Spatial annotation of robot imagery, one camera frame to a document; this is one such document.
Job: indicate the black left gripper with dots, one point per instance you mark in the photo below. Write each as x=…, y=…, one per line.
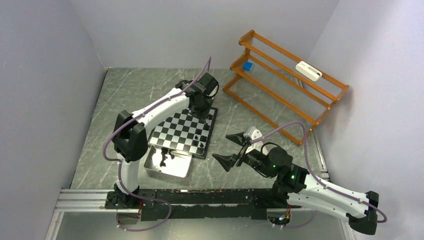
x=204, y=115

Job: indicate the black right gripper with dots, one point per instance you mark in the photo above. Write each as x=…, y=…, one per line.
x=227, y=162

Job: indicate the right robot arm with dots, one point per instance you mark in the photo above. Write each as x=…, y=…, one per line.
x=297, y=186

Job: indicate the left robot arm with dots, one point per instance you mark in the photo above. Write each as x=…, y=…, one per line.
x=132, y=130

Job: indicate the pile of black chess pieces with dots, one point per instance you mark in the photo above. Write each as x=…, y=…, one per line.
x=165, y=153

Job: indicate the black and white chessboard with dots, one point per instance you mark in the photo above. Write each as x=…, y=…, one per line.
x=178, y=133

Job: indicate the blue cube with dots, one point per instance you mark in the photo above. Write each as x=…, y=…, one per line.
x=248, y=66

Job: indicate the silver tin box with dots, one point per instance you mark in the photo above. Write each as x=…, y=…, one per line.
x=177, y=168

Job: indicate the orange wooden rack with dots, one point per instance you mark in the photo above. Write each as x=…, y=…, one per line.
x=275, y=75

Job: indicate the white rectangular device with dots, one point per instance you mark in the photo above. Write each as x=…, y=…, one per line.
x=308, y=71

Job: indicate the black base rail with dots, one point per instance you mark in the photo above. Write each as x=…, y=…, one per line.
x=254, y=203

